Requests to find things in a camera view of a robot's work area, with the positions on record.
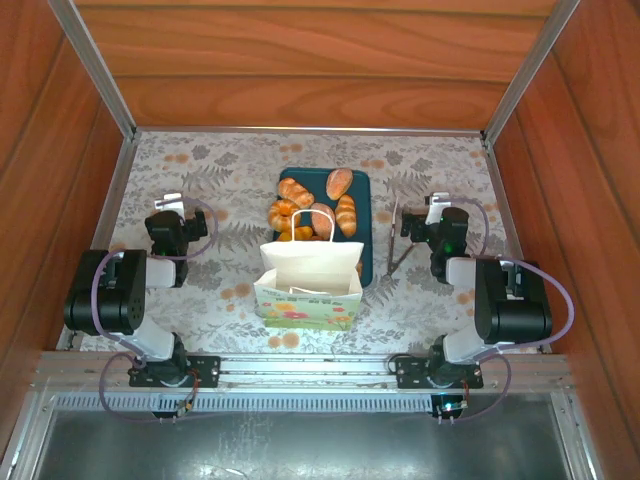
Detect aluminium corner post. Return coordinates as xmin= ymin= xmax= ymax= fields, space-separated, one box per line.
xmin=481 ymin=0 xmax=582 ymax=146
xmin=48 ymin=0 xmax=139 ymax=145

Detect floral tablecloth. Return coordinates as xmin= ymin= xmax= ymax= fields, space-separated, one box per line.
xmin=63 ymin=130 xmax=547 ymax=356

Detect yellow-orange ridged bread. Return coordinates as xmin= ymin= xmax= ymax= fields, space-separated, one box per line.
xmin=277 ymin=225 xmax=316 ymax=244

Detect small wired connector board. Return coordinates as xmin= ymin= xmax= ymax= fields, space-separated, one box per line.
xmin=173 ymin=388 xmax=200 ymax=417

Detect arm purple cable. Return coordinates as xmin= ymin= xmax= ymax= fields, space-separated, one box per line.
xmin=438 ymin=197 xmax=576 ymax=425
xmin=92 ymin=197 xmax=220 ymax=424

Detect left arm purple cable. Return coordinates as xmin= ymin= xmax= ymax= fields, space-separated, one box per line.
xmin=92 ymin=197 xmax=220 ymax=424

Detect white floral paper bag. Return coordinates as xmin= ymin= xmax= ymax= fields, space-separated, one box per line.
xmin=253 ymin=208 xmax=365 ymax=332

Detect grey slotted cable duct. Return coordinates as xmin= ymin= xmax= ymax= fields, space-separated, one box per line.
xmin=49 ymin=392 xmax=554 ymax=415

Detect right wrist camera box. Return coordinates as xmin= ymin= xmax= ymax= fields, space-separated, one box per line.
xmin=425 ymin=192 xmax=452 ymax=225

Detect grey metal sheet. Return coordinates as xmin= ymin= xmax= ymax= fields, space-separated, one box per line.
xmin=33 ymin=394 xmax=572 ymax=480

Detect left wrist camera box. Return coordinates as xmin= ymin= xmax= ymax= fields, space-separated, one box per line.
xmin=154 ymin=192 xmax=188 ymax=212

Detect teal plastic tray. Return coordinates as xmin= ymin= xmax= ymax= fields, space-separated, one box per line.
xmin=277 ymin=167 xmax=372 ymax=290

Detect aluminium lower frame rail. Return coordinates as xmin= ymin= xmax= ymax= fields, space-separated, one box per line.
xmin=549 ymin=392 xmax=604 ymax=480
xmin=0 ymin=394 xmax=54 ymax=480

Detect pinkish oval bread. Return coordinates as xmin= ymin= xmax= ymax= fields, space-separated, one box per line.
xmin=309 ymin=202 xmax=337 ymax=241

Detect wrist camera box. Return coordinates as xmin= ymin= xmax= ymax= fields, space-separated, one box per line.
xmin=425 ymin=192 xmax=452 ymax=225
xmin=154 ymin=192 xmax=188 ymax=212

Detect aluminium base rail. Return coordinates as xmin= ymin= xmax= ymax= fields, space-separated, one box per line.
xmin=32 ymin=351 xmax=572 ymax=397

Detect striped brown bread roll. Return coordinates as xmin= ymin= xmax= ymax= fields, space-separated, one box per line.
xmin=277 ymin=177 xmax=316 ymax=209

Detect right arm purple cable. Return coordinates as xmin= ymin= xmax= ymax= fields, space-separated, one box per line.
xmin=438 ymin=197 xmax=576 ymax=425

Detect ring-shaped bundt bread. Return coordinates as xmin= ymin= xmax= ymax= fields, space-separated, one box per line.
xmin=267 ymin=198 xmax=303 ymax=233

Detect cream spatula tongs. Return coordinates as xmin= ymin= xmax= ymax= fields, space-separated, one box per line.
xmin=385 ymin=195 xmax=416 ymax=279

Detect green-lit circuit board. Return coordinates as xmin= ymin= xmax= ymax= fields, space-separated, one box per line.
xmin=432 ymin=394 xmax=471 ymax=427

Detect sugar-coated oval bread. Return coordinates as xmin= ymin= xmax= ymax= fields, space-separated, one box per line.
xmin=325 ymin=168 xmax=355 ymax=201

